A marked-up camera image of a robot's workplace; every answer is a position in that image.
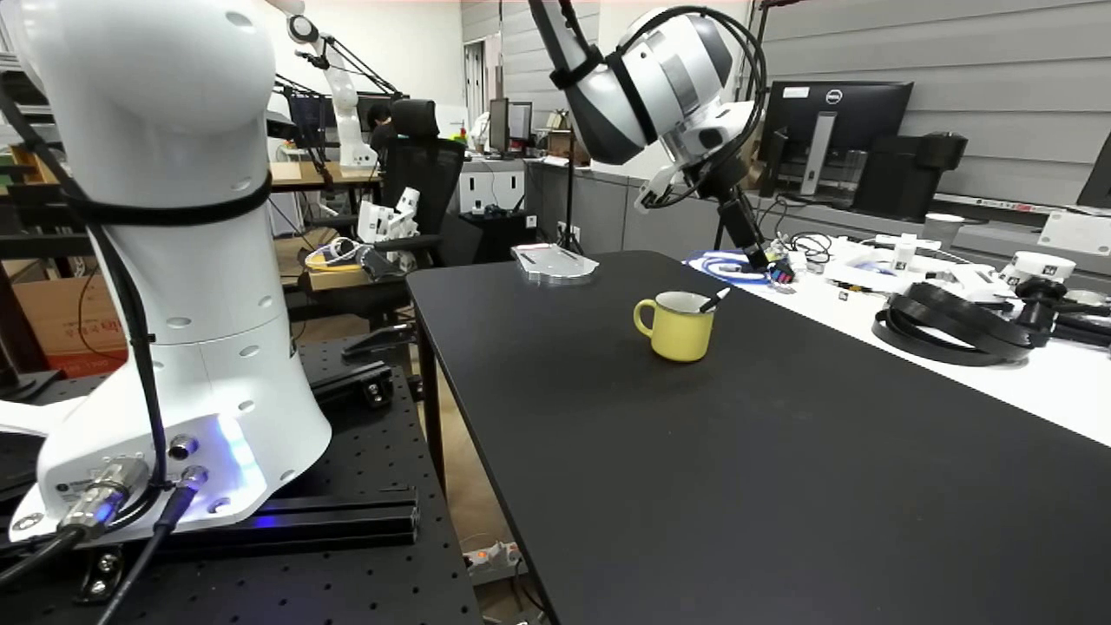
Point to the small background monitor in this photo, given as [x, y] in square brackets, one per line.
[400, 121]

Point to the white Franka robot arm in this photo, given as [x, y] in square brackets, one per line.
[186, 291]

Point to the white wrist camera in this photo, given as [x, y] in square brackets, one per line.
[663, 186]

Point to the white drawer cabinet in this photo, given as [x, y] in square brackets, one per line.
[490, 189]

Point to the black light stand pole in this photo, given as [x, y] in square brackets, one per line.
[721, 239]

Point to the white toy robot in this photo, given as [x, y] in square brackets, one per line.
[386, 216]

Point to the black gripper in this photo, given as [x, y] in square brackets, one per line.
[722, 177]

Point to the black computer monitor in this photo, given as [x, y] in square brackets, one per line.
[834, 135]

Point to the white plastic tray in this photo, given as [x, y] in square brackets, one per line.
[558, 262]

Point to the yellow enamel mug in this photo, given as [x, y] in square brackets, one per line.
[678, 336]

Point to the wooden desk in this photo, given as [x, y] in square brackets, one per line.
[325, 177]

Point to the black box-shaped device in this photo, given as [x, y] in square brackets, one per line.
[913, 177]

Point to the gray partition cabinet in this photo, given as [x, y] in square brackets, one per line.
[627, 216]

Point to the brown cardboard box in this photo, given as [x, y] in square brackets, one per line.
[58, 318]

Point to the white paper clutter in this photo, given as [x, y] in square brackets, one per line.
[879, 267]

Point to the black office chair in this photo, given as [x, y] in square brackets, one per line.
[420, 186]

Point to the white background desk lamp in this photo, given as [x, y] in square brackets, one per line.
[349, 116]

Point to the black perforated breadboard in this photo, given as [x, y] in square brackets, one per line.
[349, 577]

